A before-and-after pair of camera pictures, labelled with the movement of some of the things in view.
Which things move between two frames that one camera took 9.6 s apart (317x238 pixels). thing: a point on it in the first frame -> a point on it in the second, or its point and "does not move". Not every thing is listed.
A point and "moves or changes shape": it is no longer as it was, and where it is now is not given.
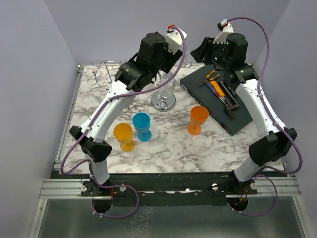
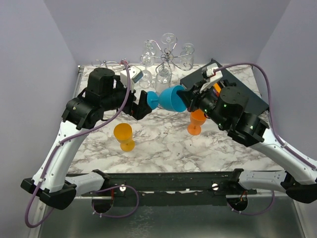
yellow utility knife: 217,88 does not move
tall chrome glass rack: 161,103 moves or changes shape
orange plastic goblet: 198,115 does not move
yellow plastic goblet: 123,132 does not move
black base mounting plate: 140,190 does not move
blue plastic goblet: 141,122 -> 168,99
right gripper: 203,50 -> 191,96
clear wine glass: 167,89 does not move
